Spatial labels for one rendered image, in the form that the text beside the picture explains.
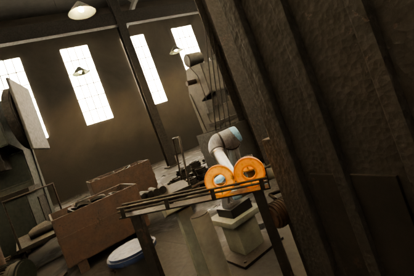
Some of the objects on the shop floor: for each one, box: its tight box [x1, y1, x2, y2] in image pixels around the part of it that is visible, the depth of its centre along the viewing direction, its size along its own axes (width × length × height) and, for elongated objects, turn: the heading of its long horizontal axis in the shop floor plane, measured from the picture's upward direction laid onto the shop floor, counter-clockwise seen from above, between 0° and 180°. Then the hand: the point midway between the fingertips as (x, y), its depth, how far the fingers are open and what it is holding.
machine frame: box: [206, 0, 414, 276], centre depth 107 cm, size 73×108×176 cm
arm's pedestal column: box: [222, 215, 284, 270], centre depth 217 cm, size 40×40×26 cm
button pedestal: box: [162, 194, 211, 276], centre depth 183 cm, size 16×24×62 cm, turn 26°
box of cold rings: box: [86, 160, 158, 196], centre depth 510 cm, size 103×83×75 cm
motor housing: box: [268, 196, 311, 276], centre depth 144 cm, size 13×22×54 cm, turn 26°
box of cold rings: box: [197, 119, 261, 167], centre depth 520 cm, size 123×93×87 cm
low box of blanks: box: [49, 184, 150, 274], centre depth 338 cm, size 93×73×66 cm
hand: (247, 168), depth 141 cm, fingers closed, pressing on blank
